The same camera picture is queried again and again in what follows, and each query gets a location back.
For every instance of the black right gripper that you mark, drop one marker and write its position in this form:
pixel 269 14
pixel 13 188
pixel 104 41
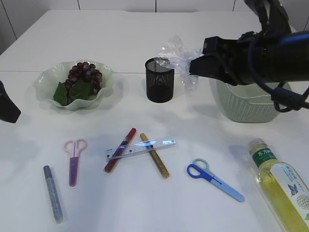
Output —
pixel 231 64

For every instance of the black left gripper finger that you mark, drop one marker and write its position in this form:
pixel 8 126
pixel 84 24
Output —
pixel 9 112

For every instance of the clear plastic sheet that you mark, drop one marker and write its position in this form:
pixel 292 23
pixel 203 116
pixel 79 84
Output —
pixel 174 55

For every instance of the purple artificial grape bunch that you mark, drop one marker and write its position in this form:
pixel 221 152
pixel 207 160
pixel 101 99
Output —
pixel 83 82

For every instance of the blue scissors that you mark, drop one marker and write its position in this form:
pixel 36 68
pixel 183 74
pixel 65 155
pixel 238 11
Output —
pixel 199 168

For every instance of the yellow tea bottle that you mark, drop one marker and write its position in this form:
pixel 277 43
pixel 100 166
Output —
pixel 283 188

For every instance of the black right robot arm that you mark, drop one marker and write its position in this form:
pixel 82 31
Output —
pixel 278 56

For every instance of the green wavy glass plate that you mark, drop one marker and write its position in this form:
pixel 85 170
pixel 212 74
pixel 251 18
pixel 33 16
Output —
pixel 47 83

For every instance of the green plastic woven basket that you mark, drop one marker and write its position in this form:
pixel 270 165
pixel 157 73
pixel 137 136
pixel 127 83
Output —
pixel 243 104

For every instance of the black mesh pen holder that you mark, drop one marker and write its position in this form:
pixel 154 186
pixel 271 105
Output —
pixel 159 82

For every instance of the silver glitter pen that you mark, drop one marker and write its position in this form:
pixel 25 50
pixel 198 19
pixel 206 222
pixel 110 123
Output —
pixel 53 195

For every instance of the clear plastic ruler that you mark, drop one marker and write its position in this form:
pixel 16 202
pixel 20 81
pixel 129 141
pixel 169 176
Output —
pixel 141 148

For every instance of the gold glitter pen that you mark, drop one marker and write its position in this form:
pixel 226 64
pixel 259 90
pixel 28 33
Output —
pixel 158 162

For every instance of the red glitter pen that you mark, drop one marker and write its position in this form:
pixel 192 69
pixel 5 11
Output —
pixel 120 149

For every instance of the pink scissors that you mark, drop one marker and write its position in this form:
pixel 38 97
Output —
pixel 74 148

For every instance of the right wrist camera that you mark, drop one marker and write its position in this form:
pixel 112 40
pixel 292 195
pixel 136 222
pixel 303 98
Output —
pixel 214 45

